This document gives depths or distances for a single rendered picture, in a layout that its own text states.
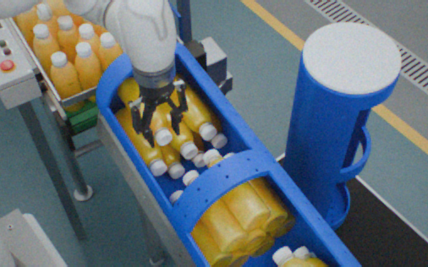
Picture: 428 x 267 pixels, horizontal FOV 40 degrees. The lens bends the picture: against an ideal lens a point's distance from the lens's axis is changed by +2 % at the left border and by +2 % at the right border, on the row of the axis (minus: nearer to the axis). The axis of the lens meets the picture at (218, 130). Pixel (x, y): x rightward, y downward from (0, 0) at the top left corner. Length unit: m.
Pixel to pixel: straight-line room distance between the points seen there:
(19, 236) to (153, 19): 0.60
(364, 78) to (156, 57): 0.74
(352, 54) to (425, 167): 1.21
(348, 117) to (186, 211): 0.67
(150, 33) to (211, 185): 0.35
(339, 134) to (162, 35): 0.85
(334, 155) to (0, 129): 1.71
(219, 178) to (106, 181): 1.52
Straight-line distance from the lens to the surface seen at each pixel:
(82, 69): 1.70
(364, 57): 1.75
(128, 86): 1.50
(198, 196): 1.23
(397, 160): 2.84
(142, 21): 1.08
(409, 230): 2.49
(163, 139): 1.42
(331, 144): 1.85
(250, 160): 1.26
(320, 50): 1.74
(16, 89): 1.68
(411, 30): 3.41
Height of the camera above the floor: 2.28
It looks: 54 degrees down
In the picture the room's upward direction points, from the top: straight up
